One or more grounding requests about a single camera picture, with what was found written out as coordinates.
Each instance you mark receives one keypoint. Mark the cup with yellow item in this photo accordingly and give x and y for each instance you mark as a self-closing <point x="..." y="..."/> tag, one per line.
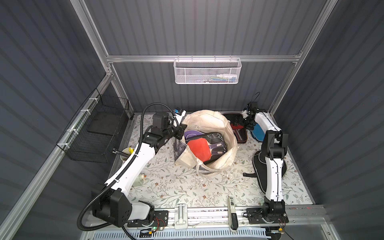
<point x="127" y="153"/>

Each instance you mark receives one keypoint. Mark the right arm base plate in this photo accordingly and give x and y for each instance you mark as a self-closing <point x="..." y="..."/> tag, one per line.
<point x="259" y="216"/>

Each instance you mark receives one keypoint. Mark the black wire side basket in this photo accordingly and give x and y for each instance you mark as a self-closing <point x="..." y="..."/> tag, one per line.
<point x="98" y="130"/>

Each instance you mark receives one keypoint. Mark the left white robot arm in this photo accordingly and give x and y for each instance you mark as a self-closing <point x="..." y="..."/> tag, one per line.
<point x="115" y="206"/>

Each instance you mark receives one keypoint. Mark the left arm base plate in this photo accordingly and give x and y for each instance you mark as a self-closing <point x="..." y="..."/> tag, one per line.
<point x="154" y="219"/>

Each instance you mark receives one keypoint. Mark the red black ping pong set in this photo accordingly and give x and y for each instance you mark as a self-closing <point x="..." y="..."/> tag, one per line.
<point x="240" y="134"/>

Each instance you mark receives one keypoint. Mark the black white handheld device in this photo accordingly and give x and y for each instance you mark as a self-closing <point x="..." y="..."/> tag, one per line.
<point x="233" y="219"/>

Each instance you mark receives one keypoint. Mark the white bracket on rail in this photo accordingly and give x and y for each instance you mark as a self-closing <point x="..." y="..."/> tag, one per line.
<point x="181" y="217"/>

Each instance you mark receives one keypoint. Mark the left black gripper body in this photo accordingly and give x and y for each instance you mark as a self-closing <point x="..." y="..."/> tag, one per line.
<point x="180" y="132"/>

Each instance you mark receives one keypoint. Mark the black paddle case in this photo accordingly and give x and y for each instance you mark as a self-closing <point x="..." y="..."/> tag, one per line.
<point x="270" y="168"/>

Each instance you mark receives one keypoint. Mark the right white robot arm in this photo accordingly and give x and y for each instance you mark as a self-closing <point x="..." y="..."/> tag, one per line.
<point x="274" y="139"/>

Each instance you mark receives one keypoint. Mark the white vented floor panel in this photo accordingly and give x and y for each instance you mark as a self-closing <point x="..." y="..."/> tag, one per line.
<point x="244" y="233"/>

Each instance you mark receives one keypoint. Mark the purple pouch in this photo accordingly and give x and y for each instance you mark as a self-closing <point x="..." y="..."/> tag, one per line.
<point x="192" y="133"/>

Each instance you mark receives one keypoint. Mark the white wire wall basket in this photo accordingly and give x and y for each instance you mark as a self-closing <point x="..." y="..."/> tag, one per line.
<point x="207" y="71"/>

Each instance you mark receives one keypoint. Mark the blue paddle case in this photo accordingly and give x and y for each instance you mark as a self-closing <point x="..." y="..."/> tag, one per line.
<point x="258" y="133"/>

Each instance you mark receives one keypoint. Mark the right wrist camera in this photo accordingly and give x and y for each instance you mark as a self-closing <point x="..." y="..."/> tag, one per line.
<point x="248" y="114"/>

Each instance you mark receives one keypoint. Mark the cream canvas tote bag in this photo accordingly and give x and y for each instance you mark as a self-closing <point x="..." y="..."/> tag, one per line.
<point x="206" y="121"/>

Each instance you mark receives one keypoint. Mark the red ping pong paddle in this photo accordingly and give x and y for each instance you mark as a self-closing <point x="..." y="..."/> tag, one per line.
<point x="208" y="147"/>

